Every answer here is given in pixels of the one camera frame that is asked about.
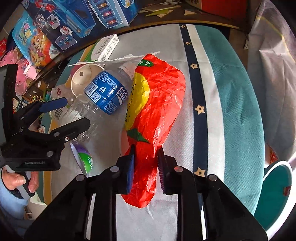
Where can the pink paper cup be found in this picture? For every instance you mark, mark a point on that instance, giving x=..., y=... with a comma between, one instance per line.
x=80, y=76

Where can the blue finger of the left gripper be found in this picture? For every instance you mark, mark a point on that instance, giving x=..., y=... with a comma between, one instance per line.
x=53, y=104

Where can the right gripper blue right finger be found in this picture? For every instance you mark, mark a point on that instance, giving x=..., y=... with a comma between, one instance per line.
x=164, y=170

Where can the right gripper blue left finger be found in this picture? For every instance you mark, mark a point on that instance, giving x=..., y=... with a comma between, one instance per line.
x=126, y=168

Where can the purple cloth covered furniture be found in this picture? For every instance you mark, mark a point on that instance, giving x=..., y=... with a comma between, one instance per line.
x=271, y=68

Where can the clear bottle blue label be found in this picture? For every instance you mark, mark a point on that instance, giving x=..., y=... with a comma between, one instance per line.
x=101, y=98

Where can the striped teal grey tablecloth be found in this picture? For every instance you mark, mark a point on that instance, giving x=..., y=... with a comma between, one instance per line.
x=219, y=128

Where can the blue toy set box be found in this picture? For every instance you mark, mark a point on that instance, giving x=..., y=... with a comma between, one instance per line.
x=71, y=23

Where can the clear plastic bag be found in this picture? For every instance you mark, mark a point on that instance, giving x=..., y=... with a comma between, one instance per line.
x=61, y=91

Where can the left hand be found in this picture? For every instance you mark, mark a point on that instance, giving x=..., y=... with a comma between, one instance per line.
x=13, y=180

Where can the green white medicine box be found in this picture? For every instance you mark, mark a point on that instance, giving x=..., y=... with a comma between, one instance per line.
x=101, y=50

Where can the red yellow plastic bag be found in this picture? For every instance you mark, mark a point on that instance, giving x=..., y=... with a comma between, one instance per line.
x=156, y=99

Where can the white paper towel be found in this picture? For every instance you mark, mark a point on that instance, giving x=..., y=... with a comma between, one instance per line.
x=126, y=58

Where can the teal trash bin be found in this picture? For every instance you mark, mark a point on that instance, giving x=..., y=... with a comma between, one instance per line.
x=277, y=197

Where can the paw patrol gift bag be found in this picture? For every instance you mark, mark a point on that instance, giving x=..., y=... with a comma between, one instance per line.
x=33, y=43

